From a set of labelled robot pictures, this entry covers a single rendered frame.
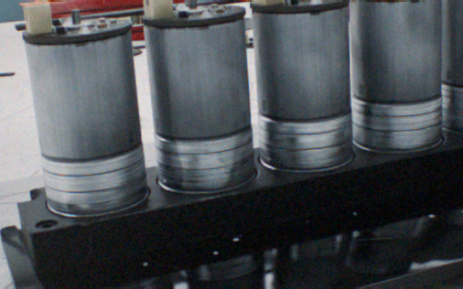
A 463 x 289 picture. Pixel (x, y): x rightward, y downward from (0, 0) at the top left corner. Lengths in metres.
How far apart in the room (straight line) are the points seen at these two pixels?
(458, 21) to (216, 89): 0.07
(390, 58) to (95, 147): 0.08
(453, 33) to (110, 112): 0.10
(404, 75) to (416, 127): 0.01
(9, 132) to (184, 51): 0.18
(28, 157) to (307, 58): 0.14
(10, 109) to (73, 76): 0.21
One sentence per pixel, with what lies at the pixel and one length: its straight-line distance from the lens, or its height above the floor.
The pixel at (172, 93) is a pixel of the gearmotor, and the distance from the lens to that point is 0.18.
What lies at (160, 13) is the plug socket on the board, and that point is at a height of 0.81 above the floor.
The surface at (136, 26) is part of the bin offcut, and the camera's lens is 0.54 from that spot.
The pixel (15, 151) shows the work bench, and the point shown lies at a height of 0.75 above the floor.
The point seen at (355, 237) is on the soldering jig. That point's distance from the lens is 0.19.
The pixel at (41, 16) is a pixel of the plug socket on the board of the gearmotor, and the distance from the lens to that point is 0.18.
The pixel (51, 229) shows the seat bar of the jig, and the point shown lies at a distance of 0.18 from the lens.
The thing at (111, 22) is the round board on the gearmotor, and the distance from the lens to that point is 0.18.
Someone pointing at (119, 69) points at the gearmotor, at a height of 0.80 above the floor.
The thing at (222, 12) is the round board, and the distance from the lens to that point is 0.19.
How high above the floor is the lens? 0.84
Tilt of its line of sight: 17 degrees down
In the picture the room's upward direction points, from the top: 4 degrees counter-clockwise
